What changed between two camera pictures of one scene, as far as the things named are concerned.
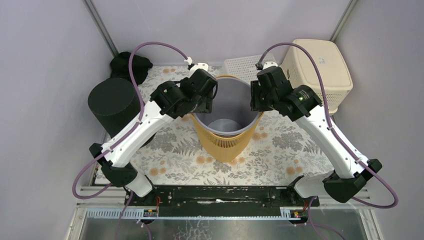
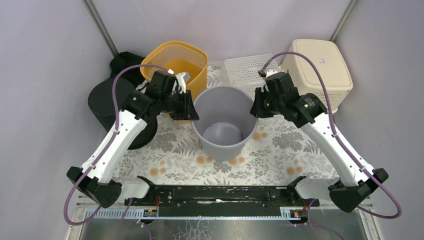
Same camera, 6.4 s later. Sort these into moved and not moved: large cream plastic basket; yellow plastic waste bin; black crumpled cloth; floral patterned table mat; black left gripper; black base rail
Moved: yellow plastic waste bin; black left gripper
Not moved: large cream plastic basket; black base rail; floral patterned table mat; black crumpled cloth
